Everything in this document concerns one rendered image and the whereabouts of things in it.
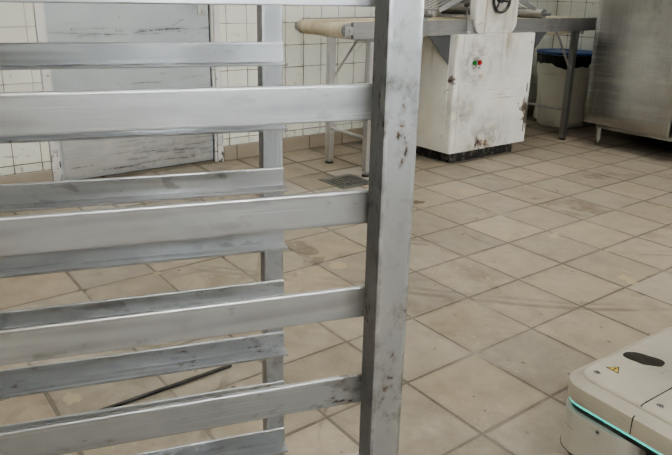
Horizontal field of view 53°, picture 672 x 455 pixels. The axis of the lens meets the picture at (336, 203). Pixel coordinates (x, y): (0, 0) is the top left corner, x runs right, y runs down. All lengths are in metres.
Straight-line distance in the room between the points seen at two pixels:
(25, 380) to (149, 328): 0.53
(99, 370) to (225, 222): 0.57
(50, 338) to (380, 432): 0.30
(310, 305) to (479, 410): 1.48
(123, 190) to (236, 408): 0.43
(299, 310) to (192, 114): 0.20
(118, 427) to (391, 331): 0.25
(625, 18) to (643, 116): 0.71
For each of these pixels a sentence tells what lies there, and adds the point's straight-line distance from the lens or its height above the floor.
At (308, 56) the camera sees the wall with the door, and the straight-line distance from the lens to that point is 4.86.
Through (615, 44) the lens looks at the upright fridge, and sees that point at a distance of 5.43.
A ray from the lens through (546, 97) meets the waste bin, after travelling 6.23.
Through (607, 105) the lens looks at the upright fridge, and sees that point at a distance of 5.47.
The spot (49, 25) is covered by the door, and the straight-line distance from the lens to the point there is 4.14.
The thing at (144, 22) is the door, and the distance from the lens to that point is 4.31.
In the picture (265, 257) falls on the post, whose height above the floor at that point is 0.75.
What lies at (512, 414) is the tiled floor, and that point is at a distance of 2.05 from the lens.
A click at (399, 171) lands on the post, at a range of 0.55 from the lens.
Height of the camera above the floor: 1.14
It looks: 18 degrees down
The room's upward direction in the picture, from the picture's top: 1 degrees clockwise
